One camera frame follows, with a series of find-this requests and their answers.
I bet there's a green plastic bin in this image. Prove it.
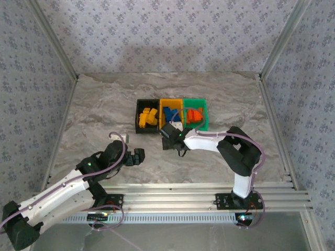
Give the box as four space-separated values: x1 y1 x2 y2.
182 98 210 132

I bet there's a yellow plastic bin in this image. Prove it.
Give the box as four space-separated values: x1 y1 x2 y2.
158 98 185 133

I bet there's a black plastic bin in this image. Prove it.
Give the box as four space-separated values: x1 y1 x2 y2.
135 98 161 134

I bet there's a left controller board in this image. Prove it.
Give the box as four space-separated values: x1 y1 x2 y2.
87 212 110 222

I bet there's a controller board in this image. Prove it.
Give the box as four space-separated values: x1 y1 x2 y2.
234 212 254 226
87 212 110 222

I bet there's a right controller board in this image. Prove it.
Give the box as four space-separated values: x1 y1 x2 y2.
234 212 254 226

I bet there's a wide aluminium base rail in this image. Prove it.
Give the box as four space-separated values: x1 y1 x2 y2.
98 182 314 213

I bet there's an aluminium table side rail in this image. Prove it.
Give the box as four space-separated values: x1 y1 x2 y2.
258 74 314 210
40 75 81 193

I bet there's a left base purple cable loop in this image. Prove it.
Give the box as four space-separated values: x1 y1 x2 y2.
85 203 126 231

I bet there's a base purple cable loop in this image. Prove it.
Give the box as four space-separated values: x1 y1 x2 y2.
237 190 266 230
85 203 126 231

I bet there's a slotted grey cable duct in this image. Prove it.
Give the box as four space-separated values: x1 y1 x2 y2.
53 212 238 225

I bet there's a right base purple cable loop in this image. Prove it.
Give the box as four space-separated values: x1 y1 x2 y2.
237 190 266 230

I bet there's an aluminium frame post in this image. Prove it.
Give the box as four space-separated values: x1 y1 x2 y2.
26 0 80 81
258 0 312 79

